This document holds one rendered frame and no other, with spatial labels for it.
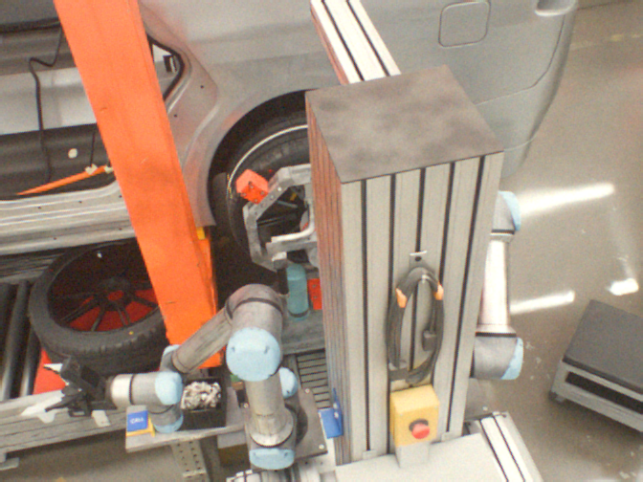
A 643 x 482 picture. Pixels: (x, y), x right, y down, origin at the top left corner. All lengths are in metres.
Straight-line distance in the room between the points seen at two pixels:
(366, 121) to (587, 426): 2.32
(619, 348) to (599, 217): 1.19
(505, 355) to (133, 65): 1.24
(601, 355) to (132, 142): 1.95
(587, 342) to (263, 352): 1.77
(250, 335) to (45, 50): 2.86
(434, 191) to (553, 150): 3.44
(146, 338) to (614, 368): 1.79
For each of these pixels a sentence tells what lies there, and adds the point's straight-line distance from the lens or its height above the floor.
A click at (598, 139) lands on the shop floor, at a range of 4.66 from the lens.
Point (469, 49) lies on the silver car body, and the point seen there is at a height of 1.37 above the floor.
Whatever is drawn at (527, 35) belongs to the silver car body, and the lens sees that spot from 2.71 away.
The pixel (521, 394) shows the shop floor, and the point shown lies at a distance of 3.29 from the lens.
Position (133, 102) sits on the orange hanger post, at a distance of 1.93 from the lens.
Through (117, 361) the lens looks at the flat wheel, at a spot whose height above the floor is 0.42.
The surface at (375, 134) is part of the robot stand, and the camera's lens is 1.12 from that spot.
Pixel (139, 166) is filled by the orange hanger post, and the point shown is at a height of 1.48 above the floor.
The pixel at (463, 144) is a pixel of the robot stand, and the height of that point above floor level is 2.03.
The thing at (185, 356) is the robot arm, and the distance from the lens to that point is 1.89.
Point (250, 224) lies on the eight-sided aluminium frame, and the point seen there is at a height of 0.93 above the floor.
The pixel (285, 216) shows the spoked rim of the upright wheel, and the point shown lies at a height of 0.85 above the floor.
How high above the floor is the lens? 2.69
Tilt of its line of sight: 45 degrees down
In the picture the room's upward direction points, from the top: 5 degrees counter-clockwise
